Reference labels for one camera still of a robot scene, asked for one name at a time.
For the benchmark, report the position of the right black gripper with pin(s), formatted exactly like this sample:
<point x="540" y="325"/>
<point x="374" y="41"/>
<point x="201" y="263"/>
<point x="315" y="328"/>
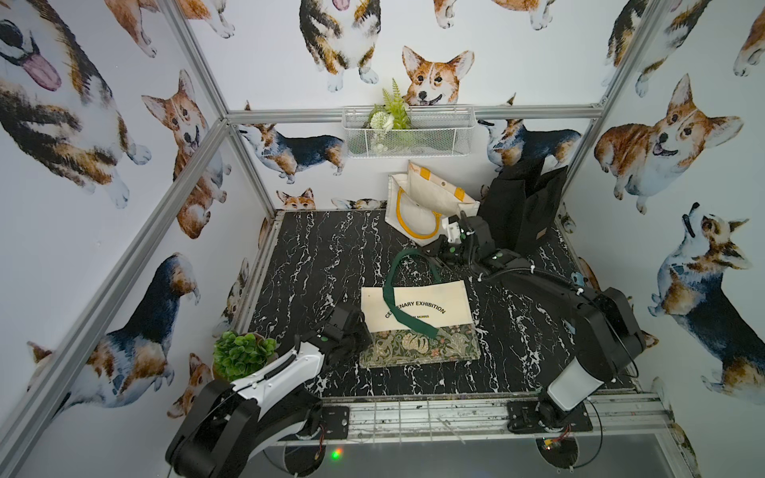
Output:
<point x="438" y="246"/>

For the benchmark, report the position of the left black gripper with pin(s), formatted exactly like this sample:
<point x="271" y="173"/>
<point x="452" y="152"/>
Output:
<point x="351" y="326"/>

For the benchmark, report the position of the cream tote bag yellow handles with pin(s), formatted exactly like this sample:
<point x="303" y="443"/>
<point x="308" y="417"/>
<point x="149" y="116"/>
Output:
<point x="419" y="201"/>

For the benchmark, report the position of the cream tote bag green handles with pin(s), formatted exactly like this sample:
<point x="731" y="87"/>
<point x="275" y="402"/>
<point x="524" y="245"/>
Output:
<point x="411" y="326"/>

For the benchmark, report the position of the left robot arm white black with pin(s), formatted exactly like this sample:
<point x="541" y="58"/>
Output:
<point x="231" y="422"/>

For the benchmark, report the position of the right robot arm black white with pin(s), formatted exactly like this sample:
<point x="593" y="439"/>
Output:
<point x="606" y="334"/>

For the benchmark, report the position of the black canvas tote bag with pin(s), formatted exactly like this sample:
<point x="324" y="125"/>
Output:
<point x="521" y="204"/>

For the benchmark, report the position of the potted green plant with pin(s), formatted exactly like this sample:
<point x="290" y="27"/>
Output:
<point x="238" y="356"/>

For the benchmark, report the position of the light blue dustpan scoop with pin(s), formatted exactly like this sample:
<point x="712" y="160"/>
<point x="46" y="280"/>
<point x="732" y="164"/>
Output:
<point x="578" y="279"/>

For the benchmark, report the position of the artificial fern and white flower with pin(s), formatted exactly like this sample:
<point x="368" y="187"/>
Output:
<point x="390" y="123"/>

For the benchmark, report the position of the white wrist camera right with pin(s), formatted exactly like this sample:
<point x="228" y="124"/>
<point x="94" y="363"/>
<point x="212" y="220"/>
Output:
<point x="454" y="233"/>

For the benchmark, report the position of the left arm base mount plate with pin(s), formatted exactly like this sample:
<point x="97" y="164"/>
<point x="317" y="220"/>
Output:
<point x="330" y="422"/>

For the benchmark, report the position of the white wire wall basket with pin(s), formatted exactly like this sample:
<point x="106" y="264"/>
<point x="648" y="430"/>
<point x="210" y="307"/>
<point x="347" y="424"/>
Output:
<point x="428" y="132"/>

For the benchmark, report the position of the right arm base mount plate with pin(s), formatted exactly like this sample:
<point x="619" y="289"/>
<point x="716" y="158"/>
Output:
<point x="543" y="416"/>

